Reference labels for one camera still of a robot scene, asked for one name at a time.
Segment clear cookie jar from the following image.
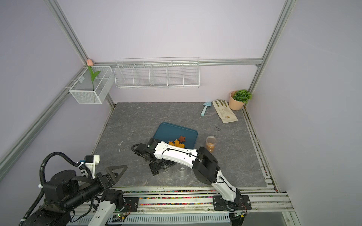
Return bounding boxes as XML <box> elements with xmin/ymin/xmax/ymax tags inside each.
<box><xmin>160</xmin><ymin>167</ymin><xmax>173</xmax><ymax>177</ymax></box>
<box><xmin>205</xmin><ymin>136</ymin><xmax>217</xmax><ymax>153</ymax></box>
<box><xmin>176</xmin><ymin>164</ymin><xmax>189</xmax><ymax>179</ymax></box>

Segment white mesh wall basket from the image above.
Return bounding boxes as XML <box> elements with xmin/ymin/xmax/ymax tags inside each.
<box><xmin>69</xmin><ymin>66</ymin><xmax>115</xmax><ymax>105</ymax></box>

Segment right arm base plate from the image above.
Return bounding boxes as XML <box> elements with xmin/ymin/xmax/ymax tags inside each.
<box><xmin>213</xmin><ymin>195</ymin><xmax>252</xmax><ymax>212</ymax></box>

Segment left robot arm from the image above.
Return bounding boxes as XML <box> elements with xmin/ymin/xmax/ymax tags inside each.
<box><xmin>19</xmin><ymin>152</ymin><xmax>127</xmax><ymax>226</ymax></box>

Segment potted green plant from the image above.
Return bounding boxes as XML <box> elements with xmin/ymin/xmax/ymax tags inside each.
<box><xmin>229</xmin><ymin>89</ymin><xmax>252</xmax><ymax>111</ymax></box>

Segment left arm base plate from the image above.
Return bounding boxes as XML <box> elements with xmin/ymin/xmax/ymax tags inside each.
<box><xmin>114</xmin><ymin>197</ymin><xmax>140</xmax><ymax>213</ymax></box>

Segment teal plastic tray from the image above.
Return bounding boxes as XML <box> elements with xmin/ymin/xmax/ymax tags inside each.
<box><xmin>153</xmin><ymin>122</ymin><xmax>198</xmax><ymax>149</ymax></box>

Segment blue garden trowel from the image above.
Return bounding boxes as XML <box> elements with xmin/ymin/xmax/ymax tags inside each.
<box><xmin>200</xmin><ymin>102</ymin><xmax>212</xmax><ymax>116</ymax></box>

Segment artificial pink tulip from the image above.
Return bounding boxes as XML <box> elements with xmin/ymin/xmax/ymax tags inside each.
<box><xmin>86</xmin><ymin>59</ymin><xmax>100</xmax><ymax>91</ymax></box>

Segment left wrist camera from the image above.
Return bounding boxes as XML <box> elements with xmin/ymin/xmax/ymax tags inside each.
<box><xmin>84</xmin><ymin>155</ymin><xmax>100</xmax><ymax>179</ymax></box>

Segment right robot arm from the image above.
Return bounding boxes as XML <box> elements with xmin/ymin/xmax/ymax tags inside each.
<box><xmin>131</xmin><ymin>138</ymin><xmax>247</xmax><ymax>211</ymax></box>

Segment beige gardening glove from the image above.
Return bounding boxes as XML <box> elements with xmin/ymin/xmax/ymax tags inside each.
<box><xmin>212</xmin><ymin>99</ymin><xmax>238</xmax><ymax>123</ymax></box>

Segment white wire wall shelf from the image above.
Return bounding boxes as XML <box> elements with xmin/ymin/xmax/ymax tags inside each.
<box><xmin>114</xmin><ymin>57</ymin><xmax>200</xmax><ymax>89</ymax></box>

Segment orange cookies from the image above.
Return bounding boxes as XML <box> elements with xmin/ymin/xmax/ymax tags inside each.
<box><xmin>168</xmin><ymin>136</ymin><xmax>186</xmax><ymax>148</ymax></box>

